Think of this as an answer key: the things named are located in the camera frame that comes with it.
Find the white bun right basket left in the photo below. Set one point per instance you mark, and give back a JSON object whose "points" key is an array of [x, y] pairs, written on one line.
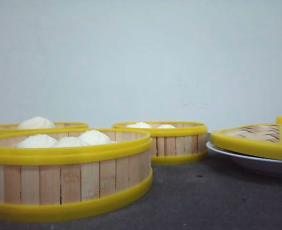
{"points": [[139, 125]]}

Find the white bun basket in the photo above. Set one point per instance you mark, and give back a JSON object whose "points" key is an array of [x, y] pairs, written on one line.
{"points": [[139, 125], [166, 126], [37, 122]]}

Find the white bun back left basket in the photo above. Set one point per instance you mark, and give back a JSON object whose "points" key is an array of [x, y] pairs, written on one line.
{"points": [[37, 122]]}

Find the bamboo steamer basket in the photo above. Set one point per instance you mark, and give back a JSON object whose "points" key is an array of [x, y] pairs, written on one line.
{"points": [[13, 128], [184, 144], [57, 184]]}

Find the white bun front middle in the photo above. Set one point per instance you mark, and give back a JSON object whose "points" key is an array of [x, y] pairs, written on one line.
{"points": [[68, 142]]}

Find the white bun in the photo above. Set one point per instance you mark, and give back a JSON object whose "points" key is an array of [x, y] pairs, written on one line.
{"points": [[95, 137], [68, 142], [37, 141]]}

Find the woven bamboo steamer lid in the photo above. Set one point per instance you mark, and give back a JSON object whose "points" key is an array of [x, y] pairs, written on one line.
{"points": [[259, 140]]}

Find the white bun front right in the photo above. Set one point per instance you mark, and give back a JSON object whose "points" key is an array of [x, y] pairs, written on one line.
{"points": [[95, 137]]}

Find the white plate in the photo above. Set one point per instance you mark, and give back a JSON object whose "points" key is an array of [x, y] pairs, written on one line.
{"points": [[251, 163]]}

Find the white bun front left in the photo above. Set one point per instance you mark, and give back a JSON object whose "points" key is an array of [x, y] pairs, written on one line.
{"points": [[37, 141]]}

